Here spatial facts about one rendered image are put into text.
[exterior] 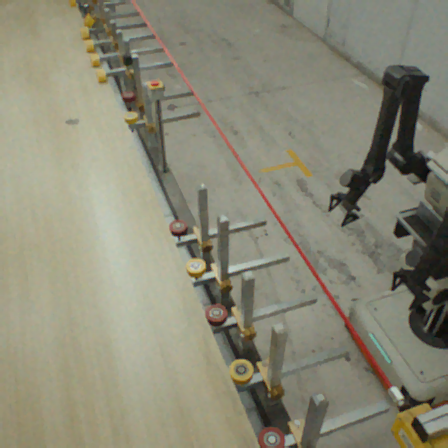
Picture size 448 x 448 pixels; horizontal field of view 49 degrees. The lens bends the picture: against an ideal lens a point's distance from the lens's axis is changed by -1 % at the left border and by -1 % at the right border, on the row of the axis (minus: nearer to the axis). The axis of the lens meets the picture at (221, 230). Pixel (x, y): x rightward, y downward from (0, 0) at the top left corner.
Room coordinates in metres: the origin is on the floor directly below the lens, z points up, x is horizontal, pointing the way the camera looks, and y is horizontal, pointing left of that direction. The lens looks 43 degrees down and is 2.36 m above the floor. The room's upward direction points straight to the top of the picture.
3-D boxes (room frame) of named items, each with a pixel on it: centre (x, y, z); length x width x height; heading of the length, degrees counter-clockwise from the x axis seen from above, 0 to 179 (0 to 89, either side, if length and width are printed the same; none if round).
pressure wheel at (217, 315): (1.12, 0.02, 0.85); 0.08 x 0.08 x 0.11
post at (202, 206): (1.59, 0.08, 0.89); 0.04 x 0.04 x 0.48; 19
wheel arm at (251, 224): (1.66, 0.00, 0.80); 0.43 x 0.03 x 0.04; 109
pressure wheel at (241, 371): (0.89, -0.06, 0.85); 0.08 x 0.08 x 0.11
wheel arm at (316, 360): (0.95, -0.25, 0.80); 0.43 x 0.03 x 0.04; 109
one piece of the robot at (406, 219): (1.41, -0.82, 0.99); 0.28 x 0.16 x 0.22; 19
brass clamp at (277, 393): (0.90, -0.16, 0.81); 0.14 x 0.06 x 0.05; 19
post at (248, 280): (1.12, -0.09, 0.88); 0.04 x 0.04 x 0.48; 19
